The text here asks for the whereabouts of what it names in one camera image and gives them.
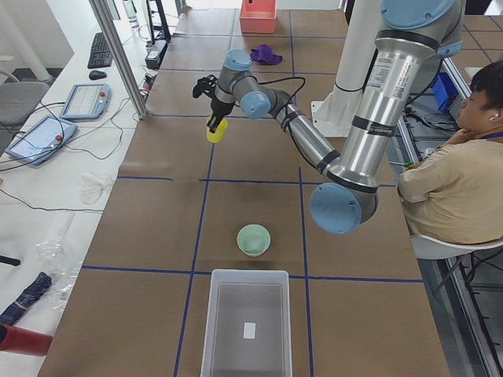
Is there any purple cloth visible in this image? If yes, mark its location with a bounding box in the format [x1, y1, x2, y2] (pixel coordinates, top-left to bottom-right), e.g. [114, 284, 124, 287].
[250, 44, 283, 65]

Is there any red plastic bin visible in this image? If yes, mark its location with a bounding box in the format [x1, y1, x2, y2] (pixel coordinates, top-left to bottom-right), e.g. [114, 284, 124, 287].
[239, 0, 277, 34]

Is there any blue parts bin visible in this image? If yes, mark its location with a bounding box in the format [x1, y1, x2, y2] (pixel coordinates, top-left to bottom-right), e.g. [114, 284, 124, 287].
[431, 72, 452, 114]

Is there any folded dark blue umbrella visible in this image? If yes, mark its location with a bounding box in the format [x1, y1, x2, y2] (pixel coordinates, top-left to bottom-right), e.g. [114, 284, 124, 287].
[1, 272, 52, 325]

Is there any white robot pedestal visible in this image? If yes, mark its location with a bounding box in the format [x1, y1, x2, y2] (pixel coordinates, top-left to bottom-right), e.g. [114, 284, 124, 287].
[311, 0, 382, 137]

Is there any black power adapter box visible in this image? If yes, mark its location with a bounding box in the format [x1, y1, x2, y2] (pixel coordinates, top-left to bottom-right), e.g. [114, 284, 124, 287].
[145, 40, 167, 70]

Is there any teach pendant tablet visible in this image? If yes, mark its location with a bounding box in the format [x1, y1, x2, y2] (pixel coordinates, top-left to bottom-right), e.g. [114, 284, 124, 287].
[60, 83, 111, 122]
[5, 115, 78, 165]

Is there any black keyboard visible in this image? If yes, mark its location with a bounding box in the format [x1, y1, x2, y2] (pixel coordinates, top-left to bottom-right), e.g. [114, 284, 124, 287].
[87, 32, 112, 69]

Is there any aluminium frame post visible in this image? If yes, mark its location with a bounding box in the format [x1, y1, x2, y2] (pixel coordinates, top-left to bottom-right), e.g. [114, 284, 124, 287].
[89, 0, 147, 119]

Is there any upper teach pendant tablet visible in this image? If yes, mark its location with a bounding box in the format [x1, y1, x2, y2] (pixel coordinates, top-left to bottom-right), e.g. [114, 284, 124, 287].
[60, 83, 111, 122]

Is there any mint green bowl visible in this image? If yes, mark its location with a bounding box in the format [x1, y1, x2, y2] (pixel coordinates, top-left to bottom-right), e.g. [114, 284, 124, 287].
[237, 224, 271, 258]

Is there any lower teach pendant tablet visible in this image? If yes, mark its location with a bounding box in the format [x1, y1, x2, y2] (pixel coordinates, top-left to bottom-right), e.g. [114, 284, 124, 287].
[5, 115, 78, 165]

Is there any white chair seat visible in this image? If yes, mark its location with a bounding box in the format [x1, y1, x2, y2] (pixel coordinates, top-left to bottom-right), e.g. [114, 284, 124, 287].
[410, 235, 502, 260]

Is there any translucent plastic storage box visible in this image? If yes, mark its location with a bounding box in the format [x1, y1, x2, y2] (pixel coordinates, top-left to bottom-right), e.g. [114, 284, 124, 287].
[200, 269, 293, 376]

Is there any person in beige shirt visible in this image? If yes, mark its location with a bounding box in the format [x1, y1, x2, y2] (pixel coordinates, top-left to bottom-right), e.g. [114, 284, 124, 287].
[398, 61, 502, 244]

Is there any black computer mouse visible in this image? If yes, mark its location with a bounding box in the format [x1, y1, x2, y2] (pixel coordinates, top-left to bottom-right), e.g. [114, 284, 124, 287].
[88, 70, 107, 81]

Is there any crumpled clear plastic wrap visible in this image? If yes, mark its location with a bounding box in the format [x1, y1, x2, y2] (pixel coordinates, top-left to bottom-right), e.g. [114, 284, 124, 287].
[35, 212, 82, 312]

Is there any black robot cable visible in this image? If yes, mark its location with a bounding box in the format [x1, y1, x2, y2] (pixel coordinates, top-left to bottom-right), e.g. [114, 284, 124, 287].
[257, 76, 307, 130]

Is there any white crumpled cloth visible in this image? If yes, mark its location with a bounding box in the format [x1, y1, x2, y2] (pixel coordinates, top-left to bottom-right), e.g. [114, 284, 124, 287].
[79, 173, 115, 204]

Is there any grey office chair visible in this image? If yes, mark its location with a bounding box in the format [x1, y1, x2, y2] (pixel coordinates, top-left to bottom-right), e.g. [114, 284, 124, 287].
[0, 82, 50, 126]

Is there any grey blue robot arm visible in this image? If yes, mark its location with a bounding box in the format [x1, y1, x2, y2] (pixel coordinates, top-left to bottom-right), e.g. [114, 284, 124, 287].
[193, 1, 465, 234]

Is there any yellow plastic cup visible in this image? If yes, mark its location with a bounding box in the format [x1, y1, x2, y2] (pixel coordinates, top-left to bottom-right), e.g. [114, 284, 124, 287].
[206, 119, 228, 144]

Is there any red cylindrical bottle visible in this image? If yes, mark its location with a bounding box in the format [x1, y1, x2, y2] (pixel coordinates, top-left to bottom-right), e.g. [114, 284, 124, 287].
[1, 324, 53, 357]

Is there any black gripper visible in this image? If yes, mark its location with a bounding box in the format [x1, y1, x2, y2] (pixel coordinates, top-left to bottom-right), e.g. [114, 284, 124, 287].
[207, 97, 235, 132]

